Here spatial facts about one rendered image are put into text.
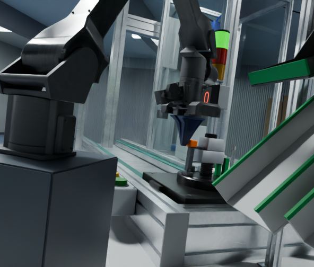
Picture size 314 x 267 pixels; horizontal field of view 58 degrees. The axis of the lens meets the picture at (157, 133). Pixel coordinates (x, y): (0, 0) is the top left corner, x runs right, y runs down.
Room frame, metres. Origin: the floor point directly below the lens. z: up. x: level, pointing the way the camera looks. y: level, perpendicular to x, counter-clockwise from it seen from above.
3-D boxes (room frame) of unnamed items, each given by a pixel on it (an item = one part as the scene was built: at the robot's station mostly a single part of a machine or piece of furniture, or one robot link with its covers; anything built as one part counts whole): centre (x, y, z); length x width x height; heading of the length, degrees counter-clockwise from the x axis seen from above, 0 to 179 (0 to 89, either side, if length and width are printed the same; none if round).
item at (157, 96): (0.64, -0.02, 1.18); 0.07 x 0.07 x 0.06; 22
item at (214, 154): (0.70, -0.14, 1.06); 0.08 x 0.04 x 0.07; 113
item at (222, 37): (0.91, -0.17, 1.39); 0.05 x 0.05 x 0.05
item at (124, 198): (0.68, 0.10, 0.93); 0.21 x 0.07 x 0.06; 23
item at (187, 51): (0.66, -0.07, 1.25); 0.09 x 0.06 x 0.07; 151
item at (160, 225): (0.88, 0.12, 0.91); 0.89 x 0.06 x 0.11; 23
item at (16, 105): (0.31, 0.13, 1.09); 0.07 x 0.07 x 0.06; 76
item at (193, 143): (0.67, -0.09, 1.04); 0.04 x 0.02 x 0.08; 113
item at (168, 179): (0.69, -0.13, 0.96); 0.24 x 0.24 x 0.02; 23
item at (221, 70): (0.91, -0.17, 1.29); 0.05 x 0.05 x 0.05
